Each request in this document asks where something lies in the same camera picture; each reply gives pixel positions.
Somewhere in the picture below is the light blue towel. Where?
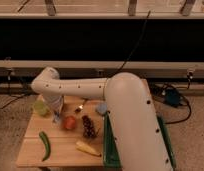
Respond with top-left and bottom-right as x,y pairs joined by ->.
53,112 -> 61,123

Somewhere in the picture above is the black hanging cable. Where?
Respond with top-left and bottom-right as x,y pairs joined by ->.
108,9 -> 152,78

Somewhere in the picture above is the red apple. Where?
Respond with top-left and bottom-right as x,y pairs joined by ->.
63,116 -> 77,130

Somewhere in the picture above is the left black cable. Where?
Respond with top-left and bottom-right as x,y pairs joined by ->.
0,68 -> 31,111

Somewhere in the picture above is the green plastic tray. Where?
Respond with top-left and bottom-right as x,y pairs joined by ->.
103,115 -> 176,171

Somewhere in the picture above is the yellow corn cob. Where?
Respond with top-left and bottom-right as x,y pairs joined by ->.
76,141 -> 101,157

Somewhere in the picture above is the metal spoon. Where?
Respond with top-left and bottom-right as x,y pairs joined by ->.
74,99 -> 88,114

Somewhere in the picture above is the dark grape bunch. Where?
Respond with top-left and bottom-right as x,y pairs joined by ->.
82,115 -> 97,138

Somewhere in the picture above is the black floor cable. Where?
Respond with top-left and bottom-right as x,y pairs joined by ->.
151,83 -> 193,125

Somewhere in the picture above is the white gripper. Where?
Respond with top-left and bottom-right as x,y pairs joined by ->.
45,96 -> 64,114

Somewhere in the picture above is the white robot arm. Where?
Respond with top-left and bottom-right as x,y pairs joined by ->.
31,67 -> 174,171

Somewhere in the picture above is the blue power adapter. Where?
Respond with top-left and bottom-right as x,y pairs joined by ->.
165,90 -> 180,107

